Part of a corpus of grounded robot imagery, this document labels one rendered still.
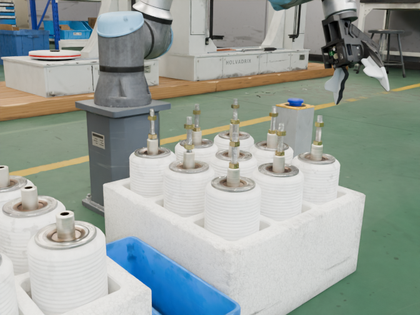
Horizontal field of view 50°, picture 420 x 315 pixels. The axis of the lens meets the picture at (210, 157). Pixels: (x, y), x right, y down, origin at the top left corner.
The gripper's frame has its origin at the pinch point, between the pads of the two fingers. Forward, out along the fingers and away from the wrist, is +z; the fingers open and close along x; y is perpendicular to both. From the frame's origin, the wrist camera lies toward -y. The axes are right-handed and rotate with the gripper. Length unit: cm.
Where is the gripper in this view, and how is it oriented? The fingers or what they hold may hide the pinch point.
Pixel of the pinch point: (362, 99)
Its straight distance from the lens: 115.4
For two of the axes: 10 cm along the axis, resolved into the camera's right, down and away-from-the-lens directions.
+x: 5.3, -1.1, -8.4
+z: 1.9, 9.8, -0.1
